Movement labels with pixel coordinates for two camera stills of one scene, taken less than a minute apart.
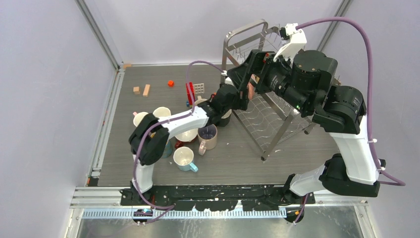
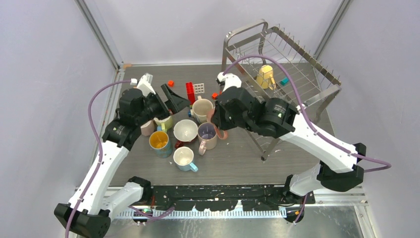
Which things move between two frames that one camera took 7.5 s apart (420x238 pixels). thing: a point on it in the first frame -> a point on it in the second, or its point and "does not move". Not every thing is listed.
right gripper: x=262 y=63 -> x=218 y=119
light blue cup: x=183 y=157 does not move
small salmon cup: x=254 y=80 -> x=224 y=134
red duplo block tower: x=188 y=93 does not move
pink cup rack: x=207 y=136 does not move
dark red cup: x=187 y=136 does not move
